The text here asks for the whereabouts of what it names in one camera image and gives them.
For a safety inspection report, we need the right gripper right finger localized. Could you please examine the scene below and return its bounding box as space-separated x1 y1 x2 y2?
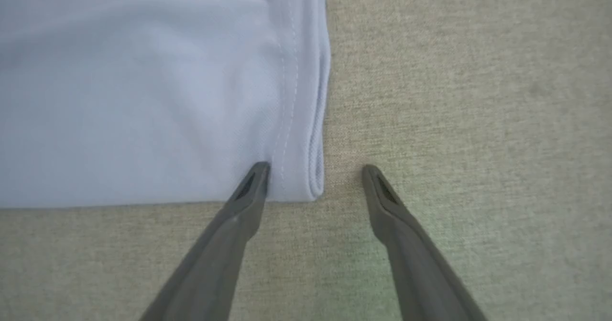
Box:
361 164 489 321

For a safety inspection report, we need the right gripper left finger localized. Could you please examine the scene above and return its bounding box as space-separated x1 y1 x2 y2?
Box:
139 161 272 321

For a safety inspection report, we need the light blue garment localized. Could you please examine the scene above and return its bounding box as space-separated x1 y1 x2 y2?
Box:
0 0 332 210

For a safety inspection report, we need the grey fabric sofa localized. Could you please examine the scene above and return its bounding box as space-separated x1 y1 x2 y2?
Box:
0 0 612 321

